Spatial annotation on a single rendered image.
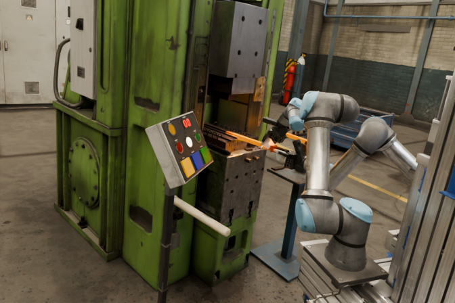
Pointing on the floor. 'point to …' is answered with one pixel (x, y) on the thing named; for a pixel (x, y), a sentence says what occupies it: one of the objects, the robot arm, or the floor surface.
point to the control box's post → (166, 242)
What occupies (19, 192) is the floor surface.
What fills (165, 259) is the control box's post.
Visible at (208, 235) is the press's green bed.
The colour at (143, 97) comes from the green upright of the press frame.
